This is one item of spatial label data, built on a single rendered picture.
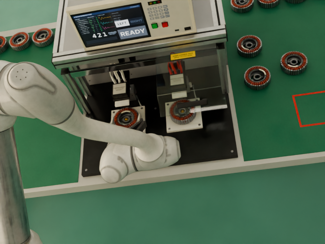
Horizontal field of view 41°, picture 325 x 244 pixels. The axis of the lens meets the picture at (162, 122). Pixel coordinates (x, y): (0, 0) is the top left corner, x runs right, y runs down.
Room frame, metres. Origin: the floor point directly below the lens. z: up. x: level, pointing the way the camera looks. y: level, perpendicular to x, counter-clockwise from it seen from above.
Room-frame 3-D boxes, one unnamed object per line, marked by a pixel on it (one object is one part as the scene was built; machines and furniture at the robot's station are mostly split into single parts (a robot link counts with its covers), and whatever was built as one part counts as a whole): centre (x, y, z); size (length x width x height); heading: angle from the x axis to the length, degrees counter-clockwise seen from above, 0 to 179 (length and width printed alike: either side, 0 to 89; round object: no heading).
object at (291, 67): (1.13, -0.62, 0.77); 0.11 x 0.11 x 0.04
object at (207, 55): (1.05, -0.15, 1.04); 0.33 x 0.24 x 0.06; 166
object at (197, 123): (1.06, -0.09, 0.78); 0.15 x 0.15 x 0.01; 76
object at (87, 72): (1.18, 0.00, 1.03); 0.62 x 0.01 x 0.03; 76
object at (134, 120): (1.11, 0.14, 0.80); 0.11 x 0.11 x 0.04
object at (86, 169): (1.10, 0.02, 0.76); 0.64 x 0.47 x 0.02; 76
